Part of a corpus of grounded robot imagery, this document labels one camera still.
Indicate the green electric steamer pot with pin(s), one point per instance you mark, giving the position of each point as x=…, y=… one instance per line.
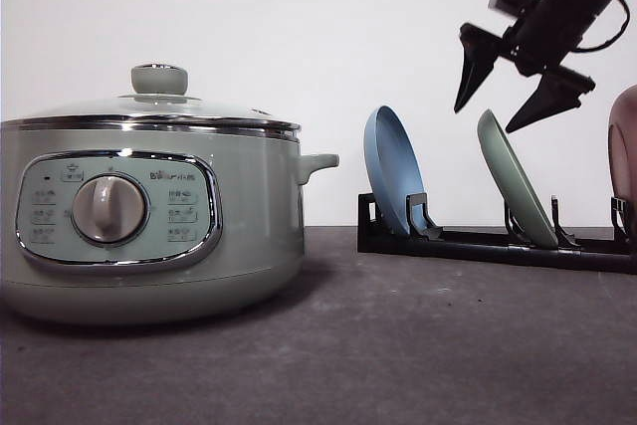
x=140, y=219

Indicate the pink plate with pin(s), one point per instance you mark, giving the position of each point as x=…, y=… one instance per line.
x=622, y=148

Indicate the green plate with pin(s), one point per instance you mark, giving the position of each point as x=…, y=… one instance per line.
x=516, y=183

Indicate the glass steamer lid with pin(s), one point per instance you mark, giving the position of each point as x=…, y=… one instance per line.
x=159, y=102

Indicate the black dish rack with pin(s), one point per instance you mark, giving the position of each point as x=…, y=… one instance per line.
x=425, y=238

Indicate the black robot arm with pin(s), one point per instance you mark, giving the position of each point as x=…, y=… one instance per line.
x=546, y=35

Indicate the blue plate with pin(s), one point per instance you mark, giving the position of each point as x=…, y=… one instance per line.
x=393, y=169

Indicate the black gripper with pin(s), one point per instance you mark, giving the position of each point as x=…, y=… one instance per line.
x=540, y=42

